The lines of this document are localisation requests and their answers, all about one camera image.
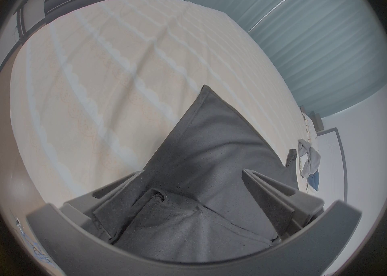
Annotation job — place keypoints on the white printed pillow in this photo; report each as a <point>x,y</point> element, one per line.
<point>309,126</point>

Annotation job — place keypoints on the grey bedside table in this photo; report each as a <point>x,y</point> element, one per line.
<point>318,122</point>

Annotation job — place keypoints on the black T-shirt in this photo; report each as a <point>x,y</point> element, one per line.
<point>211,148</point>

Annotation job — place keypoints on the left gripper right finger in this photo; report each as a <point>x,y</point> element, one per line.
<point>299,205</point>

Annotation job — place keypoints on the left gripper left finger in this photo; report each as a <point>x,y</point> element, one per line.
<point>81,205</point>

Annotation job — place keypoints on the grey garment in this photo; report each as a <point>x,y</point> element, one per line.
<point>313,160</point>

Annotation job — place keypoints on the bed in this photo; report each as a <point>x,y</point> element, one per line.
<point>105,87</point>

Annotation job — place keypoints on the dark blue garment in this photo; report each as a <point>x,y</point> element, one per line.
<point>314,179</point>

